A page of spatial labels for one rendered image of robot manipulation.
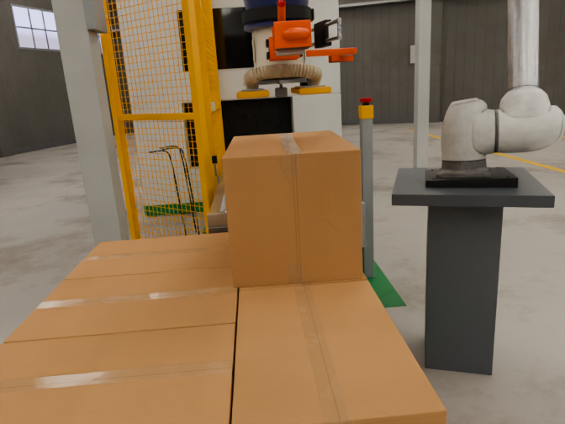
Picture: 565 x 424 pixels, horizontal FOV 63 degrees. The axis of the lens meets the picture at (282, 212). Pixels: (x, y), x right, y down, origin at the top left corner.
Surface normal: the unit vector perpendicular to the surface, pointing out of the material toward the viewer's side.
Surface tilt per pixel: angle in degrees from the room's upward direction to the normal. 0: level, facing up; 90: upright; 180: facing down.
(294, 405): 0
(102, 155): 90
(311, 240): 90
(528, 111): 68
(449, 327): 90
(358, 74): 90
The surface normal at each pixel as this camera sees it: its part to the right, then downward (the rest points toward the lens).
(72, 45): 0.07, 0.26
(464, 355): -0.28, 0.27
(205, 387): -0.06, -0.96
